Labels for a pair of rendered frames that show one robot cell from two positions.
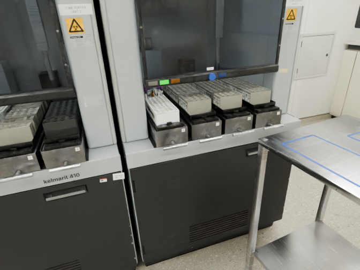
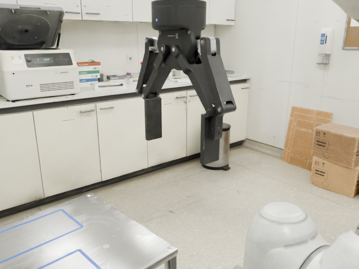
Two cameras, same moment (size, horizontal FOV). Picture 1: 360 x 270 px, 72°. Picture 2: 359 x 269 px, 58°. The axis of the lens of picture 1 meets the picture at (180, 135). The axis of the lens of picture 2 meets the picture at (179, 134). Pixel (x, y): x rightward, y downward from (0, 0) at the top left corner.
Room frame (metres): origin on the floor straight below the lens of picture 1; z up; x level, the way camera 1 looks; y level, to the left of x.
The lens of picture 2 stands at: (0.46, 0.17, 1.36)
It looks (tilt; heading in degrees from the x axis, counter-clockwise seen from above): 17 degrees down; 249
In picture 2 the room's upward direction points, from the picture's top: straight up
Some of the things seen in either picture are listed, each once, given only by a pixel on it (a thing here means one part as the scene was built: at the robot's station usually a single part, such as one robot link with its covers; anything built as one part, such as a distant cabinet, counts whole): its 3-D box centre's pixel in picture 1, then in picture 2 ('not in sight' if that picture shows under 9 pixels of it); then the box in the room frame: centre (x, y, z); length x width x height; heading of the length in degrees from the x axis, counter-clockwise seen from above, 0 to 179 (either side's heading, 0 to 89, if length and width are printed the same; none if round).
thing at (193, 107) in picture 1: (198, 106); not in sight; (1.02, -0.09, 0.85); 0.12 x 0.02 x 0.06; 108
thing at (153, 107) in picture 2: not in sight; (153, 119); (0.31, -0.33, 1.22); 0.03 x 0.01 x 0.07; 18
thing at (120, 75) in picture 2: not in sight; (119, 77); (-0.18, -3.14, 0.97); 0.24 x 0.12 x 0.13; 7
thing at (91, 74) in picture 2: not in sight; (85, 74); (0.16, -3.09, 1.01); 0.23 x 0.12 x 0.08; 17
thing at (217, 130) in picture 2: not in sight; (220, 121); (0.26, -0.18, 1.25); 0.03 x 0.01 x 0.05; 108
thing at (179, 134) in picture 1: (153, 110); not in sight; (1.19, 0.13, 0.78); 0.73 x 0.14 x 0.09; 18
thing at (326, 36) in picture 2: not in sight; (325, 42); (-2.02, -2.31, 1.31); 0.13 x 0.11 x 0.26; 18
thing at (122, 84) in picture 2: not in sight; (109, 85); (-0.01, -2.81, 0.93); 0.30 x 0.10 x 0.06; 10
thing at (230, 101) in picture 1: (230, 101); not in sight; (1.06, -0.23, 0.85); 0.12 x 0.02 x 0.06; 107
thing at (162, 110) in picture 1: (159, 107); not in sight; (1.07, 0.09, 0.83); 0.30 x 0.10 x 0.06; 18
